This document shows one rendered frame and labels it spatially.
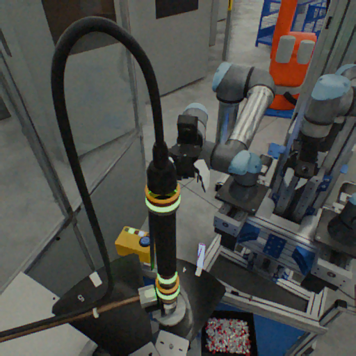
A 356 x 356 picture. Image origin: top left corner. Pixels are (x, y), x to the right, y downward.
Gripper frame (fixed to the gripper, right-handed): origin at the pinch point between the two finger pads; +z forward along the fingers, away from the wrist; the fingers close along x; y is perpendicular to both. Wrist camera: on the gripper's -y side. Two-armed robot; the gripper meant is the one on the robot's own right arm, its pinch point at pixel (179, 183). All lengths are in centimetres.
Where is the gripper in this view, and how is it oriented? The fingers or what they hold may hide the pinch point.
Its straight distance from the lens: 55.0
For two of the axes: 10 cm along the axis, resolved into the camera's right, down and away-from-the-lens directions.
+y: 0.0, 7.4, 6.7
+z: -1.5, 6.7, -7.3
